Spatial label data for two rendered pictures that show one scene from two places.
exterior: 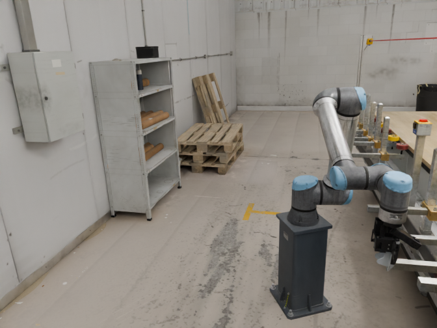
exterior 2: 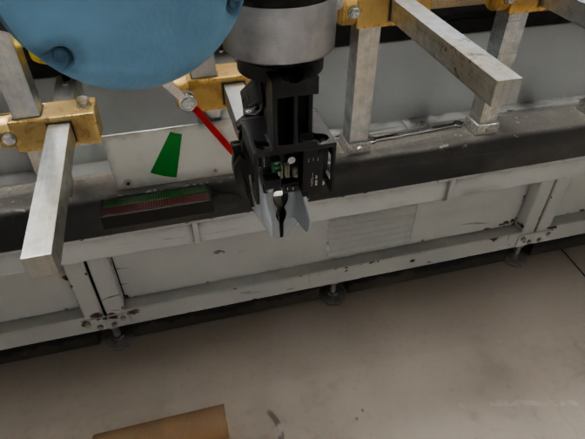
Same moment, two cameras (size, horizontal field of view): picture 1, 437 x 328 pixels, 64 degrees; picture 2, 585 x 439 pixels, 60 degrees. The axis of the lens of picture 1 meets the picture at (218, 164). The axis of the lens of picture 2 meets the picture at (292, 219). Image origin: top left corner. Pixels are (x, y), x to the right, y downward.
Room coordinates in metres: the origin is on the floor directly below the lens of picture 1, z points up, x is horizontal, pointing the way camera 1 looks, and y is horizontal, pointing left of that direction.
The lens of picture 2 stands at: (1.29, -0.25, 1.19)
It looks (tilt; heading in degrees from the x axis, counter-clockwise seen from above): 41 degrees down; 243
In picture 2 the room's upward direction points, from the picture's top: straight up
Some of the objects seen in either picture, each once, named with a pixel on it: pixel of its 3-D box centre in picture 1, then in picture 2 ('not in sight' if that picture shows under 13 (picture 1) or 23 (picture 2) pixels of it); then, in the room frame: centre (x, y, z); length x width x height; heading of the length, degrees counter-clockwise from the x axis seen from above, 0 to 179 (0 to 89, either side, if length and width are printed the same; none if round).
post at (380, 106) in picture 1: (377, 132); not in sight; (2.80, -1.31, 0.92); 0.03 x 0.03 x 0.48; 78
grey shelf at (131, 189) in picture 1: (142, 135); not in sight; (3.67, 0.80, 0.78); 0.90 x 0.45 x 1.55; 165
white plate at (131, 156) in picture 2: not in sight; (194, 152); (1.13, -0.92, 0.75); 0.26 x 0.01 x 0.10; 168
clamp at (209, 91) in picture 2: not in sight; (219, 85); (1.07, -0.93, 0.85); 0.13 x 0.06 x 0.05; 168
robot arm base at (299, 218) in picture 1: (303, 211); not in sight; (1.96, -0.51, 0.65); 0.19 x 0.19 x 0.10
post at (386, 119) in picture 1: (383, 148); not in sight; (2.55, -1.26, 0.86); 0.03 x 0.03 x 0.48; 78
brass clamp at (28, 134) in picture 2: not in sight; (50, 124); (1.31, -0.99, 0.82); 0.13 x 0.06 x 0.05; 168
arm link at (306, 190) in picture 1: (305, 191); not in sight; (1.96, -0.52, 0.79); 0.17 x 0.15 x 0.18; 85
